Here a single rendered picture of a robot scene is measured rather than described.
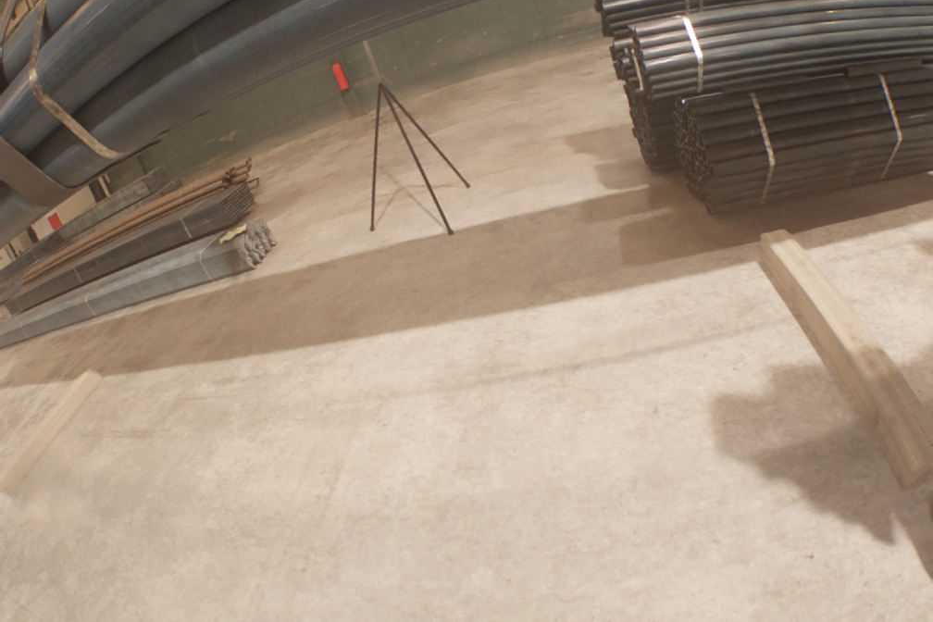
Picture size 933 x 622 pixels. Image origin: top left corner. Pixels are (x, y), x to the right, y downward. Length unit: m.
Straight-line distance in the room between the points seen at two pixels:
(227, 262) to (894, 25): 3.95
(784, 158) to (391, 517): 1.77
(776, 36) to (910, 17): 0.75
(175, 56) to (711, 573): 1.35
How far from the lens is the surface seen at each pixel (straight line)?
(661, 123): 2.42
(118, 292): 4.47
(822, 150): 2.05
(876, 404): 1.25
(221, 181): 5.79
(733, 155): 1.90
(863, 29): 2.30
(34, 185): 1.33
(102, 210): 10.45
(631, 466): 1.20
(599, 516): 1.13
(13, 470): 3.08
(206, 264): 3.58
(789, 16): 2.13
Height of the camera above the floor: 0.98
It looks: 27 degrees down
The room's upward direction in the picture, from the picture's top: 20 degrees counter-clockwise
